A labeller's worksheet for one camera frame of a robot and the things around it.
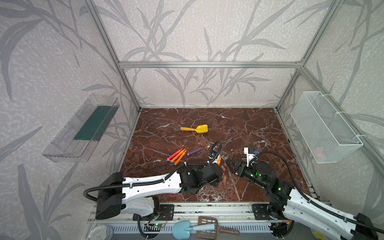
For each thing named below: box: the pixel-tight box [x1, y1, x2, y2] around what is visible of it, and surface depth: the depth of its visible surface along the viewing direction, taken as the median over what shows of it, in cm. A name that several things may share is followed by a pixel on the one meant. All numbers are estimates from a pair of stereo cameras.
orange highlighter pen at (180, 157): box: [174, 150, 188, 166], surface depth 95 cm
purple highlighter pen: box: [187, 147, 204, 156], surface depth 98 cm
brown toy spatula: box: [197, 216, 240, 240], surface depth 70 cm
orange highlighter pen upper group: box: [171, 148, 187, 163], surface depth 96 cm
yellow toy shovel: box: [180, 124, 209, 134], surface depth 109 cm
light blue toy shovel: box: [172, 220, 216, 240], surface depth 70 cm
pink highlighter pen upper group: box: [167, 148, 184, 161], surface depth 96 cm
